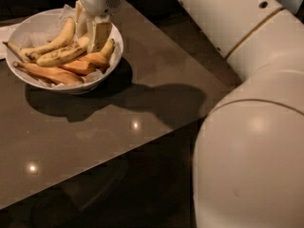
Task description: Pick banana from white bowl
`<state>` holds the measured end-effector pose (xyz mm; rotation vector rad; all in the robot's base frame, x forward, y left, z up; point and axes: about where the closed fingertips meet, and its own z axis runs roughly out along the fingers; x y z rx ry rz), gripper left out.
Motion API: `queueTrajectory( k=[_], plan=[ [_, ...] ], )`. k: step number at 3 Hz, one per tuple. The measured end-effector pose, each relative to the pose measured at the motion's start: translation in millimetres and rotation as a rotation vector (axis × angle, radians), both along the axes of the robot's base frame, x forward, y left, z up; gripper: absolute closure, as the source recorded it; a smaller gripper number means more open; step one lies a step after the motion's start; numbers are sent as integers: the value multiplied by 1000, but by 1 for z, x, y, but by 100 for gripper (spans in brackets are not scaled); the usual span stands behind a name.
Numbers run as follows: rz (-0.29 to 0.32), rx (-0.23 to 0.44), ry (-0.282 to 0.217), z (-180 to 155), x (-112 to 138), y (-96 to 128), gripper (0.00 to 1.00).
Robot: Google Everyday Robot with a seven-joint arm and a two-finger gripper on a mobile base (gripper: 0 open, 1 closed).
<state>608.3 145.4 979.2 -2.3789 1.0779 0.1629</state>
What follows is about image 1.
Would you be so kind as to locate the orange banana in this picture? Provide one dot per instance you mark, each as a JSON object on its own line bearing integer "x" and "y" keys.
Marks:
{"x": 87, "y": 64}
{"x": 34, "y": 73}

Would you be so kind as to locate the top left yellow banana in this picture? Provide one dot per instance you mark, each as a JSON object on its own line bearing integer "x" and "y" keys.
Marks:
{"x": 32, "y": 54}

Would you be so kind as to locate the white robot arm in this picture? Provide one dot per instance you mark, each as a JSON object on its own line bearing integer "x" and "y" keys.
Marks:
{"x": 248, "y": 163}

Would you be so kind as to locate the dark cabinet background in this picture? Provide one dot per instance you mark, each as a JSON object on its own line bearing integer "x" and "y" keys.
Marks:
{"x": 162, "y": 13}

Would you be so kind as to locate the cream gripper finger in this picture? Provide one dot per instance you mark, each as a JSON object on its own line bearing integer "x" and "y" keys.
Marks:
{"x": 80, "y": 19}
{"x": 98, "y": 28}

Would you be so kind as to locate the orange banana lower left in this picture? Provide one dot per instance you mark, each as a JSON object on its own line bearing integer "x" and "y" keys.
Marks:
{"x": 34, "y": 73}

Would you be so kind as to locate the orange banana centre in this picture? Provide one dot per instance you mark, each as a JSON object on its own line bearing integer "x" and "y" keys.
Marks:
{"x": 87, "y": 64}

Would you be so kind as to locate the long spotted yellow banana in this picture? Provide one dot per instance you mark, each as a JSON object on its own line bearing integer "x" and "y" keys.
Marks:
{"x": 65, "y": 54}

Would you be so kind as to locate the white ceramic bowl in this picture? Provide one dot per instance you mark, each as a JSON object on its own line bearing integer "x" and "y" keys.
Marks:
{"x": 43, "y": 27}

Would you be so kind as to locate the small right yellow banana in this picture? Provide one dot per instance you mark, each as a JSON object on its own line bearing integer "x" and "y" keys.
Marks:
{"x": 108, "y": 48}

